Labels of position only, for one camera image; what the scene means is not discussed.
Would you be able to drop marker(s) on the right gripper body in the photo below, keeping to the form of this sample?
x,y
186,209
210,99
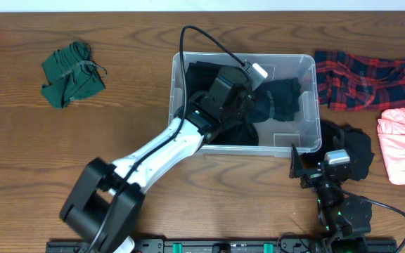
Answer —
x,y
313,178

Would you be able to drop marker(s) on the pink folded garment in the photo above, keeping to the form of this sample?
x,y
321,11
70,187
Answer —
x,y
391,135

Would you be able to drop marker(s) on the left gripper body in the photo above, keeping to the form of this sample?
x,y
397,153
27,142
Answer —
x,y
239,109

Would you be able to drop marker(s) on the navy garment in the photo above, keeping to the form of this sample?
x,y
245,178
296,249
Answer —
x,y
278,100

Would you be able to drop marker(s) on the red plaid shirt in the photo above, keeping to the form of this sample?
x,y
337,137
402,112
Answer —
x,y
350,83

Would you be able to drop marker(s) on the dark green folded garment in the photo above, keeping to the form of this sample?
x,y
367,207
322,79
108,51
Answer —
x,y
71,75

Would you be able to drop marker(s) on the black garment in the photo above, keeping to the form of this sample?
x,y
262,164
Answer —
x,y
199,77
353,140

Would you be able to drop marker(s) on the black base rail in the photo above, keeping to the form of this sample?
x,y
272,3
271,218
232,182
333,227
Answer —
x,y
256,246

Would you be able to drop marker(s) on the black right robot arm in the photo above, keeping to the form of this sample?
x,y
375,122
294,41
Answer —
x,y
346,219

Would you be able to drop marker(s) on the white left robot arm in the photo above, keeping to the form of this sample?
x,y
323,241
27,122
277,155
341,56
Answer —
x,y
106,200

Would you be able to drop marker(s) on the clear plastic storage bin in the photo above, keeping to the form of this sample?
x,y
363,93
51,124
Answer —
x,y
275,137

